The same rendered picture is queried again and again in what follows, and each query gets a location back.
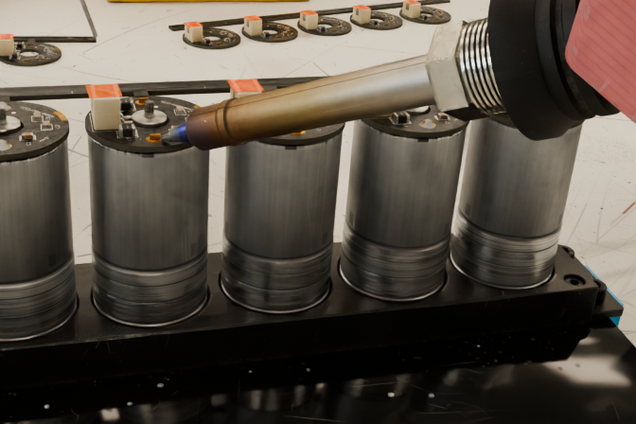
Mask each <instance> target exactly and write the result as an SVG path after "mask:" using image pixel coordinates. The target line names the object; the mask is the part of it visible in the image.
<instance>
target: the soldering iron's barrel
mask: <svg viewBox="0 0 636 424"><path fill-rule="evenodd" d="M434 104H436V106H437V109H439V110H440V111H441V113H444V114H446V115H450V116H452V117H455V118H457V119H460V120H462V121H464V122H466V121H470V120H476V119H481V118H486V117H491V116H492V115H494V114H499V113H504V112H506V109H505V107H504V104H503V102H502V99H501V96H500V94H499V91H498V87H497V84H496V81H495V78H494V74H493V70H492V65H491V60H490V55H489V48H488V38H487V17H486V18H482V19H478V20H474V21H471V22H469V23H468V22H466V21H464V20H462V21H458V22H454V23H450V24H446V25H443V26H437V27H436V29H435V33H434V34H433V38H432V42H431V45H430V49H429V52H428V54H424V55H420V56H416V57H412V58H408V59H404V60H400V61H396V62H388V63H385V64H381V65H377V66H372V67H368V68H364V69H361V70H357V71H352V72H348V73H344V74H341V75H336V76H332V77H328V78H324V79H317V80H313V81H309V82H305V83H300V84H296V85H293V86H289V87H284V88H280V89H276V90H272V91H268V92H264V93H260V94H256V95H252V96H248V97H241V98H237V97H233V98H229V99H226V100H224V101H222V102H221V103H216V104H212V105H208V106H204V107H201V108H196V109H194V110H193V111H192V112H191V113H190V115H189V117H188V118H187V120H186V124H185V131H186V135H187V138H188V140H189V141H190V143H191V144H192V145H194V146H195V147H196V148H198V149H199V150H213V149H218V148H223V147H228V146H233V147H236V146H241V145H245V144H247V143H248V142H252V141H257V140H261V139H266V138H271V137H275V136H279V135H284V134H289V133H298V132H302V131H307V130H312V129H317V128H322V127H326V126H331V125H336V124H341V123H345V122H350V121H354V120H359V119H364V118H368V117H373V116H378V115H387V114H391V113H396V112H401V111H406V110H411V109H415V108H420V107H425V106H430V105H434Z"/></svg>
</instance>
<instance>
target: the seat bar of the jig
mask: <svg viewBox="0 0 636 424"><path fill-rule="evenodd" d="M452 238H453V233H451V236H450V248H449V253H448V260H447V267H446V272H445V279H444V285H443V288H442V290H441V291H440V292H438V293H437V294H435V295H434V296H432V297H429V298H427V299H423V300H419V301H414V302H390V301H383V300H379V299H375V298H372V297H369V296H366V295H363V294H361V293H359V292H357V291H354V290H353V289H351V288H350V287H348V286H347V285H346V284H345V283H344V281H343V280H342V279H341V277H340V275H339V271H340V261H341V251H342V243H341V242H333V252H332V262H331V273H330V283H329V294H328V297H327V299H326V300H325V301H324V302H323V303H322V304H320V305H319V306H317V307H316V308H314V309H310V310H307V311H303V312H299V313H294V314H283V315H275V314H265V313H259V312H254V311H251V310H247V309H244V308H242V307H239V306H237V305H236V304H234V303H232V302H231V301H230V300H229V299H227V298H226V296H225V295H224V294H223V293H222V291H221V252H217V253H208V272H207V303H206V305H205V307H204V308H203V309H202V310H201V311H200V312H199V313H198V314H197V315H195V316H194V317H192V318H190V319H188V320H186V321H184V322H182V323H179V324H176V325H173V326H168V327H154V328H142V327H127V326H123V325H120V324H117V323H114V322H112V321H110V320H108V319H106V318H105V317H103V316H102V315H101V314H99V313H98V312H97V310H96V309H95V307H94V295H93V273H92V262H91V263H81V264H75V272H76V291H77V312H76V314H75V315H74V317H73V318H72V319H71V320H70V321H69V322H68V323H67V324H66V325H65V326H63V327H61V328H60V329H58V330H56V331H54V332H52V333H50V334H47V335H45V336H43V337H40V338H36V339H32V340H28V341H22V342H14V343H0V390H8V389H16V388H25V387H32V386H41V385H49V384H58V383H66V382H74V381H83V380H98V379H107V378H115V377H123V376H131V375H140V374H148V373H156V372H165V371H173V370H181V369H189V368H198V367H206V366H214V365H223V364H231V363H239V362H255V361H263V360H271V359H280V358H288V357H296V356H305V355H313V354H321V353H329V352H338V351H347V350H354V349H363V348H371V347H379V346H387V345H404V344H411V343H420V342H428V341H437V340H445V339H453V338H462V337H469V336H478V335H487V334H495V333H503V332H511V331H520V330H527V329H536V328H545V327H560V326H568V325H577V324H585V323H589V322H590V321H591V318H592V312H593V308H594V304H595V300H596V295H597V292H598V288H599V287H598V286H597V285H596V283H595V282H594V281H593V280H592V279H591V278H590V277H589V276H588V275H587V274H586V273H585V272H584V271H583V270H582V269H581V268H580V266H579V265H578V264H577V263H576V262H575V261H574V260H573V259H572V258H571V257H570V256H569V255H568V254H567V253H566V251H565V250H564V249H563V248H562V247H561V246H560V245H558V246H557V250H556V258H555V263H554V267H553V271H552V276H551V279H550V280H549V281H548V282H547V283H546V284H544V285H543V286H540V287H538V288H534V289H531V290H523V291H509V290H501V289H495V288H491V287H488V286H485V285H482V284H479V283H476V282H474V281H472V280H470V279H468V278H466V277H464V276H463V275H461V274H460V273H458V272H457V271H456V270H455V269H454V268H453V266H452V265H451V262H450V255H451V244H452Z"/></svg>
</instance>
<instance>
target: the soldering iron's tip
mask: <svg viewBox="0 0 636 424"><path fill-rule="evenodd" d="M160 139H161V141H167V142H181V143H190V141H189V140H188V138H187V135H186V122H184V123H183V124H181V125H179V126H177V127H175V128H174V129H172V130H170V131H168V132H165V133H164V134H162V135H160Z"/></svg>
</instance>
